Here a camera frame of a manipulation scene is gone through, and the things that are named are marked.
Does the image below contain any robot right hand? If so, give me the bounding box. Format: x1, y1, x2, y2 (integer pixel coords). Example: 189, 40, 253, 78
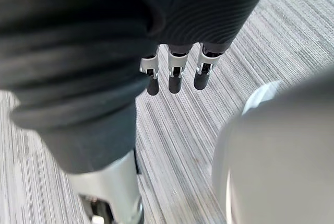
0, 0, 278, 224

